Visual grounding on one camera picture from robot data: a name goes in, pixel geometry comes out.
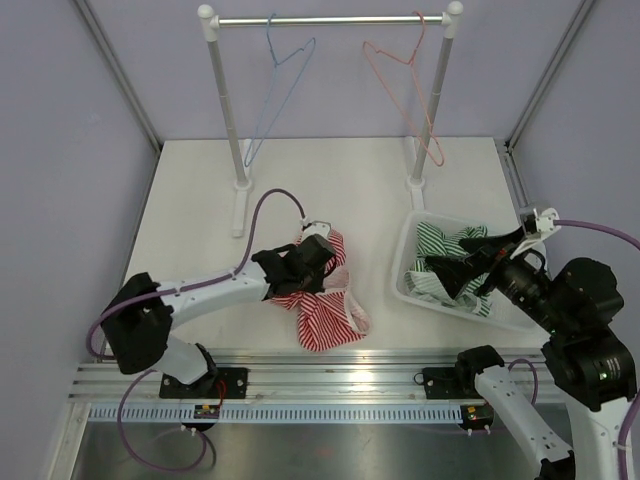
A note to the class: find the white slotted cable duct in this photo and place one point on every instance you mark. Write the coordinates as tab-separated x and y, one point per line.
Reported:
280	414

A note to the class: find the pink wire hanger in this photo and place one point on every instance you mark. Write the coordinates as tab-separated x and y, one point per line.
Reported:
399	77

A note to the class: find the white plastic basket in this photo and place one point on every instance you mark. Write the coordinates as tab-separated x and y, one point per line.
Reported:
412	282

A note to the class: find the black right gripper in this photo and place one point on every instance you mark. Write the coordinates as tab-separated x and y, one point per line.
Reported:
456	272

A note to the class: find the blue wire hanger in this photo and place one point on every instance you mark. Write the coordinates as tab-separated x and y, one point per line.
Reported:
287	71

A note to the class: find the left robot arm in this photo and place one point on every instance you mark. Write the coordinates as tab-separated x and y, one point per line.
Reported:
139	321

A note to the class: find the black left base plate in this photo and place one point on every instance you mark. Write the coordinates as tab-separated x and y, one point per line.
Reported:
230	383

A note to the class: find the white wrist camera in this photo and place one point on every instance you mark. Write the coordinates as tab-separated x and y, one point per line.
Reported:
538	224
315	227

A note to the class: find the red striped tank top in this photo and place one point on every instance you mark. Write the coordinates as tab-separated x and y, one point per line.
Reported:
331	318

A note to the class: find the white and silver clothes rack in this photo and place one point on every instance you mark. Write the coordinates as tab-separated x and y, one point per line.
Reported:
212	23

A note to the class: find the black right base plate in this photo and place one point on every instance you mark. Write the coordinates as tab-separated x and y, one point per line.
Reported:
439	383

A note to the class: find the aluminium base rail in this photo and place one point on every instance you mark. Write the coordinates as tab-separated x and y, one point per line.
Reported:
287	377

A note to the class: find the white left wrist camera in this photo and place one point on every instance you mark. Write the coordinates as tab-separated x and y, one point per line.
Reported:
315	227

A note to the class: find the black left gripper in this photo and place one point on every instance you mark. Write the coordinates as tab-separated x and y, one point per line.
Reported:
317	285

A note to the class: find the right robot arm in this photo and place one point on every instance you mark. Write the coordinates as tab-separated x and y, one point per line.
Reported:
592	368

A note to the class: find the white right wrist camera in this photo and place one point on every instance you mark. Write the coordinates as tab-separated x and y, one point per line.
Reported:
538	224

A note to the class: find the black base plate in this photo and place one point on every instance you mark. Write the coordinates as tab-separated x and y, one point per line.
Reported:
230	383
439	383

